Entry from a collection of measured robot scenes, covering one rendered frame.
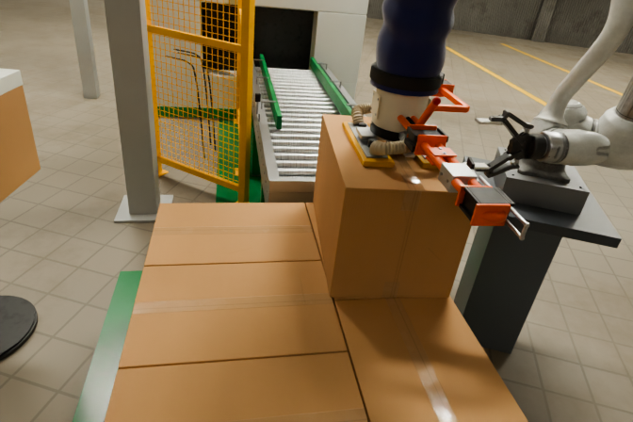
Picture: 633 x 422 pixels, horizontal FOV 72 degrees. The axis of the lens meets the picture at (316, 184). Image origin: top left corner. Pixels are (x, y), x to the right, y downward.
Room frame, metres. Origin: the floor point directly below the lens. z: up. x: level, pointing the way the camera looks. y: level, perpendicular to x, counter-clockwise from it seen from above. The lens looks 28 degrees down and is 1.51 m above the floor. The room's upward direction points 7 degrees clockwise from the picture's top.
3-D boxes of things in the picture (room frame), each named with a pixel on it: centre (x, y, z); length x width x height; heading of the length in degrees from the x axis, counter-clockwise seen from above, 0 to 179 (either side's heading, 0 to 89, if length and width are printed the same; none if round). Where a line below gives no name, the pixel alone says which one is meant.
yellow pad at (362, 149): (1.39, -0.15, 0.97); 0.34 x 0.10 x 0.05; 11
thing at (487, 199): (0.81, -0.35, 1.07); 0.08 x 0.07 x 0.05; 11
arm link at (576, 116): (1.57, -0.86, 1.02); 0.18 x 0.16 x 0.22; 67
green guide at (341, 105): (3.32, -0.05, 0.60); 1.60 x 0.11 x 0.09; 13
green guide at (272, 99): (3.19, 0.47, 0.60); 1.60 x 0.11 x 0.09; 13
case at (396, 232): (1.39, -0.23, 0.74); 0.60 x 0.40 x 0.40; 9
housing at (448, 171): (0.95, -0.33, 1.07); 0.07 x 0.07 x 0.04; 11
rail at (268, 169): (2.83, 0.45, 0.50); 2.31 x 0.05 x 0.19; 13
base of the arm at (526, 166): (1.60, -0.86, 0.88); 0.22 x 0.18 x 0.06; 166
